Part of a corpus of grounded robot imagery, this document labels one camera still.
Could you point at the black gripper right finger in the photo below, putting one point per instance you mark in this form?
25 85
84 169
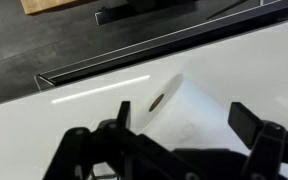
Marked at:
266 140

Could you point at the white kitchen paper roll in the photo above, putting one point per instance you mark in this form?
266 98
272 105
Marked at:
187 117

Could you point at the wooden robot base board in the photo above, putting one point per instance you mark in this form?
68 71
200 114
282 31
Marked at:
31 7

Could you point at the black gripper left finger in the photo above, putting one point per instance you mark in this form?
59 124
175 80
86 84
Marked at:
130 156

